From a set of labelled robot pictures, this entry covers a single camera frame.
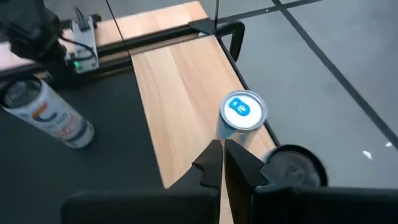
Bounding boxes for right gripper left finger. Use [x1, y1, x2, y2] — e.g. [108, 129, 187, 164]
[60, 139, 224, 224]

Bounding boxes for white Celsius pineapple can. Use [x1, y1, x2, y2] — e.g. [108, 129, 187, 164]
[0, 76, 96, 149]

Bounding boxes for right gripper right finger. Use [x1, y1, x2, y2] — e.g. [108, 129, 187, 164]
[224, 139, 398, 224]

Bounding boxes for wooden shelf board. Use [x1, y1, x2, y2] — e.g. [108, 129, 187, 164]
[130, 34, 277, 224]

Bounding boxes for black metal shelf frame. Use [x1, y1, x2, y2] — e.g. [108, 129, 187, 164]
[188, 0, 280, 147]

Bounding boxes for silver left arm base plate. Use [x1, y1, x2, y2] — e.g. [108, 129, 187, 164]
[70, 7, 100, 75]

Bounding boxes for blue silver Red Bull can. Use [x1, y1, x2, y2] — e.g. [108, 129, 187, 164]
[216, 89, 268, 147]

